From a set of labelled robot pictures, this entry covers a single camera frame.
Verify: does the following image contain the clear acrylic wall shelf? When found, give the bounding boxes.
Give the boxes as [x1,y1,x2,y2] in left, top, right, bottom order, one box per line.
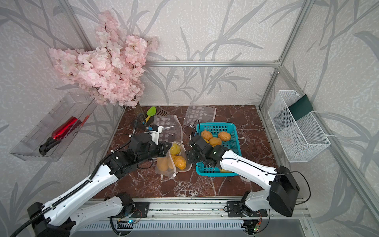
[10,93,97,162]

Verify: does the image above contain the clear dotted zipper bag front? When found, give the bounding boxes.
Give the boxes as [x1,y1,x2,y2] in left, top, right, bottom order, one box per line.
[155,142,192,177]

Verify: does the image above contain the green toy shovel yellow handle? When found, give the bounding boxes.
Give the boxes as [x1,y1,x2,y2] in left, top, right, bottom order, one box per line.
[145,106,157,122]

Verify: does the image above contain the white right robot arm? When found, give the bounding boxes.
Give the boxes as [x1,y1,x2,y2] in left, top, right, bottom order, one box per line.
[186,135,300,217]

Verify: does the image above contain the artificial pink blossom tree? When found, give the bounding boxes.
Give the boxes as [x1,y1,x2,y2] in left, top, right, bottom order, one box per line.
[48,11,158,108]

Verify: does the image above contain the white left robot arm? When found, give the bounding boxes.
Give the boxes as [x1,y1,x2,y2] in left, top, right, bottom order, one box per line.
[12,124,172,237]

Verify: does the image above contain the clear dotted zipper bag back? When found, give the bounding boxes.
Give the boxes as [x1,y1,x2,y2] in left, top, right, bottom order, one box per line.
[183,105,217,127]

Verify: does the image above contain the clear dotted zipper bag middle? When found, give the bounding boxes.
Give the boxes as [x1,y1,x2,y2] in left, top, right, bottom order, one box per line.
[153,115,183,143]

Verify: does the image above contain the clear dotted zipper bag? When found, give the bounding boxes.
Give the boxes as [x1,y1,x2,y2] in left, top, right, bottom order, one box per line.
[183,105,217,127]
[153,115,183,143]
[155,142,192,177]

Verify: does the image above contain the orange brown potato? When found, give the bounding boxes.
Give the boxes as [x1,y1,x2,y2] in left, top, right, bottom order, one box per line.
[167,156,175,169]

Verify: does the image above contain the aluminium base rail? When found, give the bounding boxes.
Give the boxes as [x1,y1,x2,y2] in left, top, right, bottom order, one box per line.
[73,196,311,221]

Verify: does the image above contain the beige slotted spatula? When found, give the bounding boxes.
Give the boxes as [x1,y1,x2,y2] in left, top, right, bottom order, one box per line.
[156,109,170,116]

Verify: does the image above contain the red black hair dryer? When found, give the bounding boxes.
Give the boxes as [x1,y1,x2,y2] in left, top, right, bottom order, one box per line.
[39,116,82,156]

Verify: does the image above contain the black square tree base plate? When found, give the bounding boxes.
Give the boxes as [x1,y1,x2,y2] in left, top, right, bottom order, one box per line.
[131,118,149,131]

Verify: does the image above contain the white wire mesh basket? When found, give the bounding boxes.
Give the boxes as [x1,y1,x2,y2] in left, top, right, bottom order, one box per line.
[268,90,331,163]

